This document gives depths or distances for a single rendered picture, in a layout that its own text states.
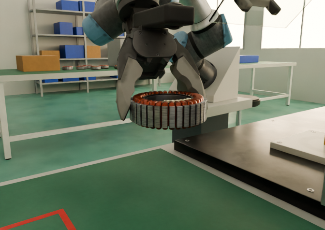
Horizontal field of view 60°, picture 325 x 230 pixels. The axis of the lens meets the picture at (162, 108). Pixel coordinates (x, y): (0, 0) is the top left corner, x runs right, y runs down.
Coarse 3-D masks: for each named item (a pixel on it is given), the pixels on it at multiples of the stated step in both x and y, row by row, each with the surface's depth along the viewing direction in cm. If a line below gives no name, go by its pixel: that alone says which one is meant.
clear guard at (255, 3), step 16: (224, 0) 48; (240, 0) 49; (256, 0) 51; (272, 0) 53; (288, 0) 56; (304, 0) 58; (224, 16) 51; (240, 16) 53; (256, 16) 56; (272, 16) 58; (288, 16) 61
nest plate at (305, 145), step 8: (296, 136) 58; (304, 136) 58; (312, 136) 58; (320, 136) 58; (272, 144) 54; (280, 144) 53; (288, 144) 53; (296, 144) 53; (304, 144) 53; (312, 144) 53; (320, 144) 53; (288, 152) 52; (296, 152) 50; (304, 152) 49; (312, 152) 49; (320, 152) 49; (312, 160) 48; (320, 160) 47
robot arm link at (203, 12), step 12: (180, 0) 96; (192, 0) 95; (204, 0) 97; (204, 12) 98; (204, 24) 99; (216, 24) 100; (192, 36) 106; (204, 36) 102; (216, 36) 102; (228, 36) 102; (204, 48) 105; (216, 48) 106
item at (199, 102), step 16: (144, 96) 42; (160, 96) 44; (176, 96) 44; (192, 96) 42; (144, 112) 36; (160, 112) 36; (176, 112) 36; (192, 112) 36; (160, 128) 37; (176, 128) 37
